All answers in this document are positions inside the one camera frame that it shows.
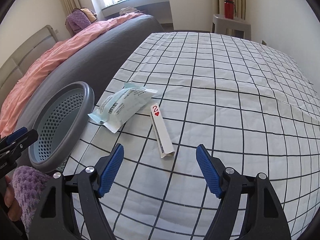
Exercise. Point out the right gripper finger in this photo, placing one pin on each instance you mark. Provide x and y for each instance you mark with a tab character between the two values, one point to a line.
14	136
26	140

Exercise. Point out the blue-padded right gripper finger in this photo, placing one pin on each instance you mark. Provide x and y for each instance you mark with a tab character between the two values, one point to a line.
264	216
55	217

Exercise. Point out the grey perforated trash basket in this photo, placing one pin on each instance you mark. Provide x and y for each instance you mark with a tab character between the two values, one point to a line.
60	125

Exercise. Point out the person's left hand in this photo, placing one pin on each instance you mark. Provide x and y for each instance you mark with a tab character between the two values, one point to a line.
15	211

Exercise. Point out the purple fluffy rug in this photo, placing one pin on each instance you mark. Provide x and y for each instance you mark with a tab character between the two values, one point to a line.
28	184

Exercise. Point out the grey headboard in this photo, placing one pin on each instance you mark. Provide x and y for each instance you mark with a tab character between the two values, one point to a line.
24	56

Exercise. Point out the pink quilt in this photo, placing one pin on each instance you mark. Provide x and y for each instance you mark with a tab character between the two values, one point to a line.
18	97

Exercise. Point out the teal white plastic package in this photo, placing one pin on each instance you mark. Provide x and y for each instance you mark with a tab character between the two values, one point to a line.
122	105

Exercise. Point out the grey bed mattress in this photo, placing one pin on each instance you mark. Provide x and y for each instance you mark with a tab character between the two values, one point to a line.
95	64

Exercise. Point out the black white checkered sheet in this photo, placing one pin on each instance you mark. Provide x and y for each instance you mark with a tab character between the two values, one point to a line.
248	104

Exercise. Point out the white playing card box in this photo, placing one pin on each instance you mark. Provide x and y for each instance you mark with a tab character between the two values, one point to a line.
165	145

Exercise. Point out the purple knitted backpack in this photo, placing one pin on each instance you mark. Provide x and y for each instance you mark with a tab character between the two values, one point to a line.
79	19

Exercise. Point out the beige item on sill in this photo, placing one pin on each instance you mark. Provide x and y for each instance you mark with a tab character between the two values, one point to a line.
127	10

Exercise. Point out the grey plastic stool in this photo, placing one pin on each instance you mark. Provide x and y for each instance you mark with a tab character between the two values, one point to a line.
222	24

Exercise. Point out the red water bottle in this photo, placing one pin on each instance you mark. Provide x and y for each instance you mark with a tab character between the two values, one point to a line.
229	9

